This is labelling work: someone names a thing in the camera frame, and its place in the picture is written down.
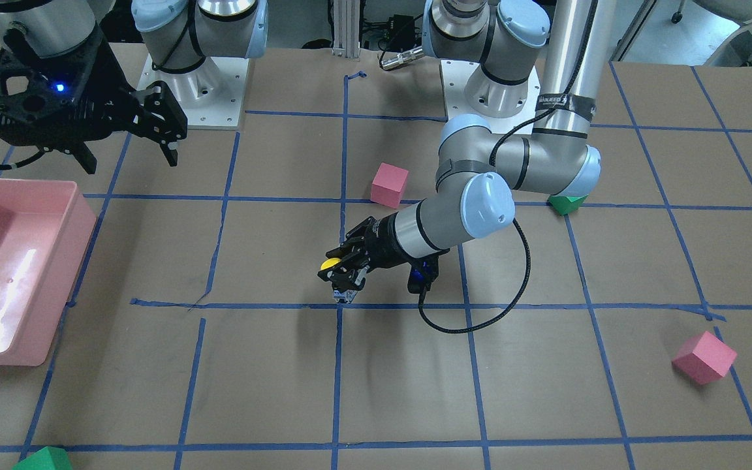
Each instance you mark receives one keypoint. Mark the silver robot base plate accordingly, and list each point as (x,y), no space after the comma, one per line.
(457,98)

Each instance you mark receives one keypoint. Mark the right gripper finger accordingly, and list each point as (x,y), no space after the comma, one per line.
(169,149)
(85,157)

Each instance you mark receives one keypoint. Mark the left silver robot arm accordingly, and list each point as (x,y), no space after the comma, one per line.
(547,154)

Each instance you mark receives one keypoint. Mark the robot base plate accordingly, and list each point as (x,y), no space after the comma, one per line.
(211,96)

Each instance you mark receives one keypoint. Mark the yellow push button switch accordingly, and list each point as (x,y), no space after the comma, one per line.
(340,296)

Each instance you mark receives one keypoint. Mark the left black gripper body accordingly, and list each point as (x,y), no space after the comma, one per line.
(377,243)

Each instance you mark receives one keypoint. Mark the pink cube near centre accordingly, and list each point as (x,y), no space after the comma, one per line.
(389,185)

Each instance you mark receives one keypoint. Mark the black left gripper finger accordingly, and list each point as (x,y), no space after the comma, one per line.
(359,278)
(340,275)

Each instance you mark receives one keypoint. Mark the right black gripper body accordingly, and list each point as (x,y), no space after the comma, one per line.
(106,79)

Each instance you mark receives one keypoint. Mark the pink foam cube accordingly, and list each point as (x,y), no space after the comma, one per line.
(704,358)

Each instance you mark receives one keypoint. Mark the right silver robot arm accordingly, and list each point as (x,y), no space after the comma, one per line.
(179,35)

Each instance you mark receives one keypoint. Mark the pink plastic bin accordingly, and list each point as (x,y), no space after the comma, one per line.
(45,226)

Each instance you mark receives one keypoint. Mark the green foam cube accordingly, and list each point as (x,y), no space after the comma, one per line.
(564,205)
(47,458)

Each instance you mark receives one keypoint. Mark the aluminium frame post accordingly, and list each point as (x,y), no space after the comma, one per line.
(346,25)

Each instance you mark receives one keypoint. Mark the far green foam cube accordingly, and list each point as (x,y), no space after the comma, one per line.
(47,458)

